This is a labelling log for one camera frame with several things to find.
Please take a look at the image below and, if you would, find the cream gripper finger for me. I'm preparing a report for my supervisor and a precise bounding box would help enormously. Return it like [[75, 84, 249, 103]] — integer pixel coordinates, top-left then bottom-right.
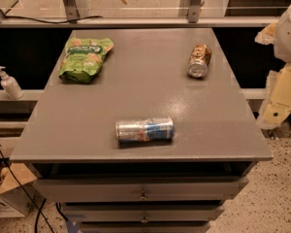
[[257, 102, 291, 129]]

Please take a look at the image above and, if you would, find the green rice chip bag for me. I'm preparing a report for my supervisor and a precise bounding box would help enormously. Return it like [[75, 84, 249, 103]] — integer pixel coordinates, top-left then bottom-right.
[[59, 38, 113, 83]]

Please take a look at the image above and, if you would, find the cardboard box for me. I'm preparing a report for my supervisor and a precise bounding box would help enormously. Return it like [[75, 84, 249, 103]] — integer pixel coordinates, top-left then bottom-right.
[[0, 163, 37, 218]]

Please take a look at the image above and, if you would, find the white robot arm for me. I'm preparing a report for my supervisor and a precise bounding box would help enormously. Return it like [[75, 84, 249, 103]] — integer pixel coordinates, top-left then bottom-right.
[[255, 5, 291, 130]]

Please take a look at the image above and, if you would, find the silver blue energy drink can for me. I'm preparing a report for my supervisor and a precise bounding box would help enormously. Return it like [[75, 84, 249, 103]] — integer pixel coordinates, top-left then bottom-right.
[[115, 117, 175, 142]]

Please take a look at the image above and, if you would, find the orange soda can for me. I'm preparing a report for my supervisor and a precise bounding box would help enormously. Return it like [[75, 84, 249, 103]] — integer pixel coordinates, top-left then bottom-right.
[[187, 44, 211, 79]]

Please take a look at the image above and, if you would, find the white pump dispenser bottle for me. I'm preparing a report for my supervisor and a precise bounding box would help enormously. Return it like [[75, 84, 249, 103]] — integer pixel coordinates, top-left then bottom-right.
[[0, 66, 23, 100]]

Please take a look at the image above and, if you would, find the black cable on ledge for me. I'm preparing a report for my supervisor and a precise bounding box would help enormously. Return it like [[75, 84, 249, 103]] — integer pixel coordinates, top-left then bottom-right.
[[3, 14, 104, 25]]

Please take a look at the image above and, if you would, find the grey drawer cabinet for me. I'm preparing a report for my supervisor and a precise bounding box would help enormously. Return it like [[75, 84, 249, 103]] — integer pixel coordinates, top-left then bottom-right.
[[12, 28, 272, 233]]

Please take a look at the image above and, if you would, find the black cable on floor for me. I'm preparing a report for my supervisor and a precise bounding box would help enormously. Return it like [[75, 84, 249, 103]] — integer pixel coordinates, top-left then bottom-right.
[[0, 131, 56, 233]]

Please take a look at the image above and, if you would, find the grey metal frame leg left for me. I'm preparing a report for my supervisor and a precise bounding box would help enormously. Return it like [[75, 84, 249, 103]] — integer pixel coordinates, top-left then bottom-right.
[[63, 0, 90, 20]]

